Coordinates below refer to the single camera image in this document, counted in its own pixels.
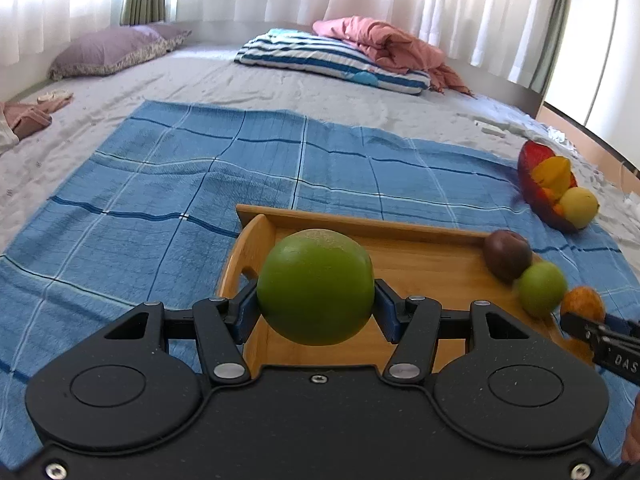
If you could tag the pink clothes pile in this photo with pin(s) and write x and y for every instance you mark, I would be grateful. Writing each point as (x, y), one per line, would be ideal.
(20, 120)

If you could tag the red glass fruit bowl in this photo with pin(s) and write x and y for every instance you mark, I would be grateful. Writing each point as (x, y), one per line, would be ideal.
(532, 154)

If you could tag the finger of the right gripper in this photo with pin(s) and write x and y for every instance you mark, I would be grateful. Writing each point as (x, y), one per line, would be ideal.
(586, 337)
(629, 328)

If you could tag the purple pillow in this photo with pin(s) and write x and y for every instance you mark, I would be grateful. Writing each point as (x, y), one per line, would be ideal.
(112, 50)

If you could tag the person's hand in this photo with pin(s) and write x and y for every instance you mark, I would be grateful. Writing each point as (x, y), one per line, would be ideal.
(631, 445)

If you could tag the pink crumpled quilt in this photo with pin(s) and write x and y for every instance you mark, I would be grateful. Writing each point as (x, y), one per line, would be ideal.
(393, 49)

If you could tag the green apple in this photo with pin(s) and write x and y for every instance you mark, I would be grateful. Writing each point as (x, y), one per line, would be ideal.
(316, 287)
(541, 288)

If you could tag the dark purple plum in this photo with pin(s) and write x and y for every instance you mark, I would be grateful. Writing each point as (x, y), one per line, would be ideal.
(507, 255)

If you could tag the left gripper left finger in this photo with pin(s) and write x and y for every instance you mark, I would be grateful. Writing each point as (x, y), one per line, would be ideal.
(219, 327)

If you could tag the yellow pear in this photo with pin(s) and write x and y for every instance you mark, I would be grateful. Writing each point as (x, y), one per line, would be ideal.
(578, 206)

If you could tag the blue striped pillow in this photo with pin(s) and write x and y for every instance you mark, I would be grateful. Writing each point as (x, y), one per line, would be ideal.
(289, 49)

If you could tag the grey bed sheet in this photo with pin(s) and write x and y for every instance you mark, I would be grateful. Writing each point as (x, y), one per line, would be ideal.
(34, 168)

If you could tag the wooden serving tray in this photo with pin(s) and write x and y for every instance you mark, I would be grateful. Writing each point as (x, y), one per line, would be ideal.
(444, 264)

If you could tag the white clothes at right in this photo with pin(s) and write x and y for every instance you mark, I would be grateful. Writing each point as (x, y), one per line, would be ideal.
(560, 137)

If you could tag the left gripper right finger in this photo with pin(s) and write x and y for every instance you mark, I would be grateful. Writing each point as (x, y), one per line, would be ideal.
(414, 325)

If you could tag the yellowish orange fruit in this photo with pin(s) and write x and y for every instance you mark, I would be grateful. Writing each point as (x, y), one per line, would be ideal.
(584, 301)

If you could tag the yellow starfruit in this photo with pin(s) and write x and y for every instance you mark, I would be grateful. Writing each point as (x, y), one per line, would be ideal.
(555, 173)

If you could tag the blue plaid blanket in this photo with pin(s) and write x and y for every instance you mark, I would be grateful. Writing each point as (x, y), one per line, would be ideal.
(150, 215)

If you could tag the green curtain right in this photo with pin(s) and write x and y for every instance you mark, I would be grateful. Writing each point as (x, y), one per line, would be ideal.
(551, 47)

